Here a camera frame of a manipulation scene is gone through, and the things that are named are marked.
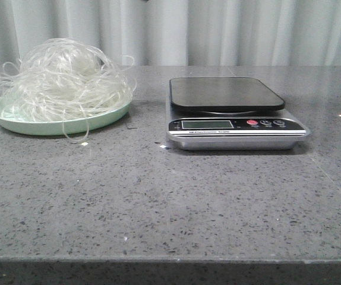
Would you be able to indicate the light green plastic plate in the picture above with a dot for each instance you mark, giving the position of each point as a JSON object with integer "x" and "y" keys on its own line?
{"x": 15, "y": 122}

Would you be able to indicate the silver black kitchen scale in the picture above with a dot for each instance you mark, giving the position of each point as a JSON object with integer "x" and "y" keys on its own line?
{"x": 229, "y": 113}

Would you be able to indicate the white pleated curtain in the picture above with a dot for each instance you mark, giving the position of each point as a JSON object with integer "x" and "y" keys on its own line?
{"x": 180, "y": 33}

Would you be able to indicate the translucent white vermicelli bundle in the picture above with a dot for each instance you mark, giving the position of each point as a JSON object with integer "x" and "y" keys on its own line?
{"x": 64, "y": 79}

